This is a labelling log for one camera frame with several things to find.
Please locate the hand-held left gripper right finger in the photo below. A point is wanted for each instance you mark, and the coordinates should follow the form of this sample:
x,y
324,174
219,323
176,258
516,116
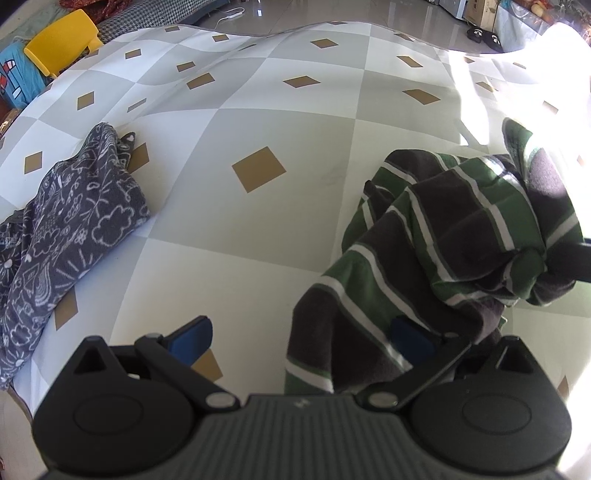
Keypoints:
x,y
413,344

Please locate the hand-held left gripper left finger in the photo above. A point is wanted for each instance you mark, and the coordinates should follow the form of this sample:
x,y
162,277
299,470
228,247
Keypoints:
x,y
194,339

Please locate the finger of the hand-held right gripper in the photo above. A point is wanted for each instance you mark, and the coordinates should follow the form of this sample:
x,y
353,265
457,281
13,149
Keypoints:
x,y
583,261

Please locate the green brown striped shirt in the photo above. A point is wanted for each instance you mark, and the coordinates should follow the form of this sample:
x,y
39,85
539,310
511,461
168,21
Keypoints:
x,y
461,221

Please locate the dark grey doodle-print fleece garment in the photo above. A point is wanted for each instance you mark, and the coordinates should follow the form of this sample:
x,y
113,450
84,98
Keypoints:
x,y
69,221

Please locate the black slipper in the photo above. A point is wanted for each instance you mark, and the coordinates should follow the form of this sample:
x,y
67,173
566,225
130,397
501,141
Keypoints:
x,y
475,33
492,41

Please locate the pile of fruit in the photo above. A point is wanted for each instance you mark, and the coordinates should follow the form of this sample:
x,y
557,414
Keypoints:
x,y
535,8

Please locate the cardboard box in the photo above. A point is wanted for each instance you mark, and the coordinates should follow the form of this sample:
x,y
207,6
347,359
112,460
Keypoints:
x,y
480,11

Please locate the blue cartoon pillow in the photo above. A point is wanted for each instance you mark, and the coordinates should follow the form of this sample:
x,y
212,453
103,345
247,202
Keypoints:
x,y
18,74

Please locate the yellow plastic chair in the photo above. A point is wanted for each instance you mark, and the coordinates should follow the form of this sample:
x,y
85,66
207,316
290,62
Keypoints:
x,y
60,39

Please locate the houndstooth covered sofa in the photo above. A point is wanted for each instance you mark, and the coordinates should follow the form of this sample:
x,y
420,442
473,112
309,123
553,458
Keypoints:
x,y
138,14

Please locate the red patterned cloth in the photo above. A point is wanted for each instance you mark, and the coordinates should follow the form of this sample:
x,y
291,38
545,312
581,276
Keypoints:
x,y
101,7

